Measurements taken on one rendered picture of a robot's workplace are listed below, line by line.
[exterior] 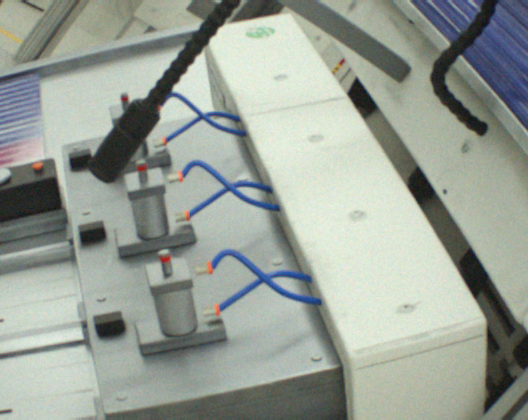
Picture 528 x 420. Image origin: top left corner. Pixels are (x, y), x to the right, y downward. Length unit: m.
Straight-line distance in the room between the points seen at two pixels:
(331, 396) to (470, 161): 0.17
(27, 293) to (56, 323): 0.05
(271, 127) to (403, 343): 0.27
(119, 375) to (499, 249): 0.22
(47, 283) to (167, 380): 0.24
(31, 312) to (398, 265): 0.29
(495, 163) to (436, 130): 0.08
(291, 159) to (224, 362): 0.19
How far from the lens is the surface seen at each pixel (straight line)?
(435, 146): 0.79
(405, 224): 0.76
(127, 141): 0.63
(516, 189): 0.71
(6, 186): 0.95
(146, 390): 0.68
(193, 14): 2.08
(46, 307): 0.88
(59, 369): 0.82
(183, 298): 0.70
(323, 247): 0.74
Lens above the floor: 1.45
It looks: 16 degrees down
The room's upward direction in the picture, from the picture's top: 38 degrees clockwise
